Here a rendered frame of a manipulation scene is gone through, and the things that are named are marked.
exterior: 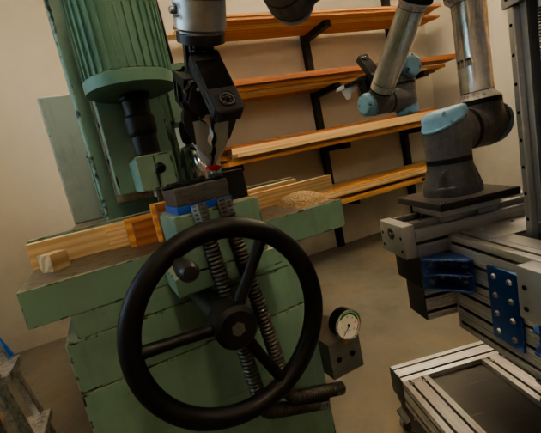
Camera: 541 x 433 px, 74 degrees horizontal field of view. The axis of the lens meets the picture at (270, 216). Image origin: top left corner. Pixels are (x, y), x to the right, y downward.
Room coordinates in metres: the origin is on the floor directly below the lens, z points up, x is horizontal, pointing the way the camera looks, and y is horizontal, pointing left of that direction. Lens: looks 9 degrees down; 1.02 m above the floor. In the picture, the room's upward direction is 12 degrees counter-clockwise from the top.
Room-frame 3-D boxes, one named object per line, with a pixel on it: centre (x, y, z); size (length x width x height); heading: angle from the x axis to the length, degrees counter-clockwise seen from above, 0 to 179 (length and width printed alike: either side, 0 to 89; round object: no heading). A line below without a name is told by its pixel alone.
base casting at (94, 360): (0.88, 0.27, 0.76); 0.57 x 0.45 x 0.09; 25
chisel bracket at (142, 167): (0.79, 0.23, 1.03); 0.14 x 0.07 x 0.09; 25
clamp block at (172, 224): (0.62, 0.10, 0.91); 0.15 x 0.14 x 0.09; 115
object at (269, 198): (0.84, 0.08, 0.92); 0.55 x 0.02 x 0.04; 115
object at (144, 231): (0.75, 0.15, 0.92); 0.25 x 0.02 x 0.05; 115
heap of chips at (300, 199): (0.81, -0.08, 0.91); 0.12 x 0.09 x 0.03; 25
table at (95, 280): (0.69, 0.14, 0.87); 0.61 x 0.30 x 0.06; 115
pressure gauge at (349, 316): (0.69, -0.10, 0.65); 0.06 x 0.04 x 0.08; 115
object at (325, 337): (0.75, -0.07, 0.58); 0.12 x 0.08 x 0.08; 25
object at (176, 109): (1.03, 0.17, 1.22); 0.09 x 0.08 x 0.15; 25
